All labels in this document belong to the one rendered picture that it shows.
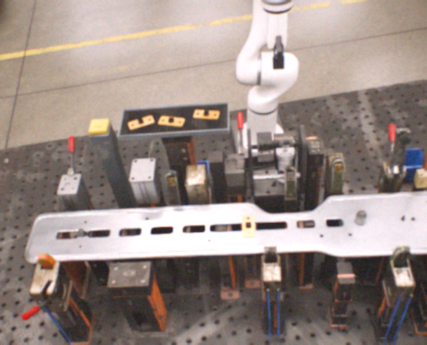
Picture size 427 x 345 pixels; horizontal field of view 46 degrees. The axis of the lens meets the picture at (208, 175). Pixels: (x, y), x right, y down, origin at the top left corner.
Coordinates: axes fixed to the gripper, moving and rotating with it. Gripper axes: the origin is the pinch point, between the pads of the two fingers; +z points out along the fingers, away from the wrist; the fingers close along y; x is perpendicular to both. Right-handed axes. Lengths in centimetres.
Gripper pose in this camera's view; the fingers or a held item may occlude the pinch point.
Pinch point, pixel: (277, 55)
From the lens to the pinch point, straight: 143.4
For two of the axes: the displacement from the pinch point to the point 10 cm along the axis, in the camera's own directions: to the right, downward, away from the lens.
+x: 9.9, -0.4, -1.0
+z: 1.0, 6.6, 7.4
